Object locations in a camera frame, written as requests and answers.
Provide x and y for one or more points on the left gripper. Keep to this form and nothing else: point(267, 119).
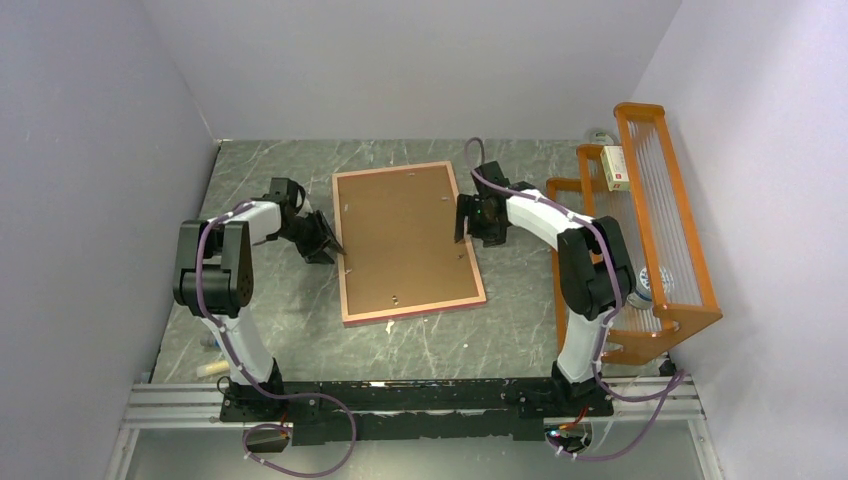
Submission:
point(323, 238)

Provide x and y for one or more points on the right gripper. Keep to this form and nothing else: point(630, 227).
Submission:
point(465, 207)

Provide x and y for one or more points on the brown frame backing board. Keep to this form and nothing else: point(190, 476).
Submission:
point(404, 238)

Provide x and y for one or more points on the pink wooden picture frame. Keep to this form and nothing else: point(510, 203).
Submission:
point(344, 265)

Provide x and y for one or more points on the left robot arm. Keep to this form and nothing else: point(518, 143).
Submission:
point(214, 278)

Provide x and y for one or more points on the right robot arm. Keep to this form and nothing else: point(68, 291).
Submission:
point(595, 271)

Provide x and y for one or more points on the small white red box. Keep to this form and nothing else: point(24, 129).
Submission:
point(614, 166)

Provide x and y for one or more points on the blue capped small bottle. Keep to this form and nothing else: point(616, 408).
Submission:
point(210, 343)

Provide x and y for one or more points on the yellow orange marker tube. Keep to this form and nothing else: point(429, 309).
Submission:
point(211, 369)

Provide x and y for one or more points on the orange wooden rack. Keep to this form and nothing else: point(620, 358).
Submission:
point(660, 232)

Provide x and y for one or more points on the white blue can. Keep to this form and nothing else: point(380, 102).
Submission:
point(642, 297)

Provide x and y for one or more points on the white round wall object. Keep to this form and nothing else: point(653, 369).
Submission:
point(601, 137)

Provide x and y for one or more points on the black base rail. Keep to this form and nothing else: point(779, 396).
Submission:
point(320, 412)

